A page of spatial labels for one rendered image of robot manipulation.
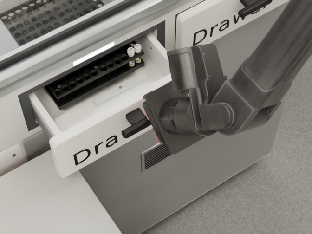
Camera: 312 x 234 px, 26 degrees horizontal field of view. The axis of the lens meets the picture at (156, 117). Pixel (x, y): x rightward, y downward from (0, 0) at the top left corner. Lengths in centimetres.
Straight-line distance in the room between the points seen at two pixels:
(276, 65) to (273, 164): 130
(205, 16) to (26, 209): 47
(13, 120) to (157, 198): 70
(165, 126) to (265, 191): 110
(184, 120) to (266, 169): 120
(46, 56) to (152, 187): 71
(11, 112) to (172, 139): 29
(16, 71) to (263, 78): 42
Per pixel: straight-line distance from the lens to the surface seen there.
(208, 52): 93
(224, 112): 88
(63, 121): 120
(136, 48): 119
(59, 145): 108
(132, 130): 109
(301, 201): 209
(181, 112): 95
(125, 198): 168
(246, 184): 209
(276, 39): 85
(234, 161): 193
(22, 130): 121
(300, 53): 84
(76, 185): 122
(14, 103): 114
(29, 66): 109
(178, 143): 104
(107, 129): 112
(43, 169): 125
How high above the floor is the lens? 184
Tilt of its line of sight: 57 degrees down
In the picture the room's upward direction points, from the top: straight up
